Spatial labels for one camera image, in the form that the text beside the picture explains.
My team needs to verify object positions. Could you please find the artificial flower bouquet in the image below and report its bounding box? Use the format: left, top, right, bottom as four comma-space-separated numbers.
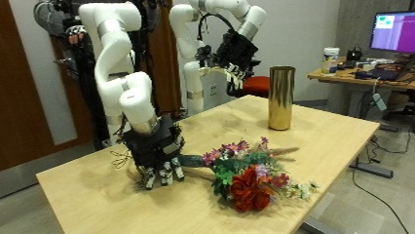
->
177, 136, 322, 214

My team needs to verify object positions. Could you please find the arm black cable bundle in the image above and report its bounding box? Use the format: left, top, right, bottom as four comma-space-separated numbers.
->
197, 12, 236, 43
109, 118, 133, 170

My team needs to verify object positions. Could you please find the wooden side desk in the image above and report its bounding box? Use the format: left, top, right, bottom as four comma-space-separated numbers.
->
307, 64, 415, 133

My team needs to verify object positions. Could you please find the tall gold cylinder vase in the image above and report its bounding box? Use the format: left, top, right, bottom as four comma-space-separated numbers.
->
267, 65, 296, 132

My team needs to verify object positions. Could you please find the grey metal table foot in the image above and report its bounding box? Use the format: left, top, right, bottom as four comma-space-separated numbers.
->
348, 161, 393, 179
296, 215, 347, 234

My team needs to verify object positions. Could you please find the plain brown wooden door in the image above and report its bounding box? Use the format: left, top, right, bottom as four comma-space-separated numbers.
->
146, 0, 182, 113

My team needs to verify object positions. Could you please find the black floor cable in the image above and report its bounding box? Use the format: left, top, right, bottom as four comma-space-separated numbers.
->
349, 155, 411, 234

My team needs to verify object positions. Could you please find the left arm black cable bundle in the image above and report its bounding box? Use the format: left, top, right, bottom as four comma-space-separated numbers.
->
197, 12, 236, 43

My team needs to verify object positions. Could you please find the brown door with pale panel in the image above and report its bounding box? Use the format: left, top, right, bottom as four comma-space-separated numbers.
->
0, 0, 94, 172

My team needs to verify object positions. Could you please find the white canister with blue label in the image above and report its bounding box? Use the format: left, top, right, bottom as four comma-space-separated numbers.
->
320, 47, 340, 77

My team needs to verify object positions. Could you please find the computer monitor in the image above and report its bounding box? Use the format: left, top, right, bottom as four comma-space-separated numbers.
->
368, 11, 415, 55

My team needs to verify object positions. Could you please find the office chair with red seat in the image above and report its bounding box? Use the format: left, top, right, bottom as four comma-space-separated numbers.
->
226, 58, 271, 98

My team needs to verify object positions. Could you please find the small black desk device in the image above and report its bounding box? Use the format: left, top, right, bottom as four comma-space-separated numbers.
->
344, 45, 364, 62

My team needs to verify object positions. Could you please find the black computer mouse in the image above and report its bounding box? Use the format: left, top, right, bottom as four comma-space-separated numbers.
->
353, 70, 373, 80

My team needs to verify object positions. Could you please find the right arm black cable bundle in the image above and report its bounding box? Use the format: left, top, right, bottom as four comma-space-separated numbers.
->
109, 118, 133, 170

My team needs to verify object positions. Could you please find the small white box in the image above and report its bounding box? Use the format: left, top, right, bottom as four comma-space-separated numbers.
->
361, 58, 392, 72

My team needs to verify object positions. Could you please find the black cable under desk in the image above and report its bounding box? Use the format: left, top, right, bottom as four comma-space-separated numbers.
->
365, 128, 413, 164

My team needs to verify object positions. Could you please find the dark open laptop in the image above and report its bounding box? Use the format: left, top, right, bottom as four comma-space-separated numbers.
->
369, 53, 415, 82

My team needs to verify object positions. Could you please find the white hanging power adapter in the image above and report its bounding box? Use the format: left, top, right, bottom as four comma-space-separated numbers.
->
371, 92, 388, 112

